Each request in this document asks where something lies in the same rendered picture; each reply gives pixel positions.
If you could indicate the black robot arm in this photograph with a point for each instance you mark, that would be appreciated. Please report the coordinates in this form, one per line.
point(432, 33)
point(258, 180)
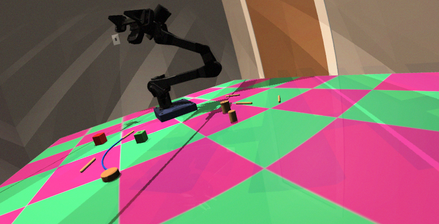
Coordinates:
point(160, 86)

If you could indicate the brown wooden cylinder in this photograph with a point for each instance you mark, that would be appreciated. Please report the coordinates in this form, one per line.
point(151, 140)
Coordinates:
point(232, 115)

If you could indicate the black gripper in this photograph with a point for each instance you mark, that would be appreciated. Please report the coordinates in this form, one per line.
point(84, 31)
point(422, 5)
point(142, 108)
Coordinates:
point(137, 18)

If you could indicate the round wooden button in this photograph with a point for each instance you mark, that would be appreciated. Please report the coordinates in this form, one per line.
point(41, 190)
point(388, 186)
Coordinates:
point(110, 174)

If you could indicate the small green block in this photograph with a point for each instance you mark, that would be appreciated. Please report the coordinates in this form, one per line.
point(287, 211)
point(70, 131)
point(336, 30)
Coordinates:
point(141, 136)

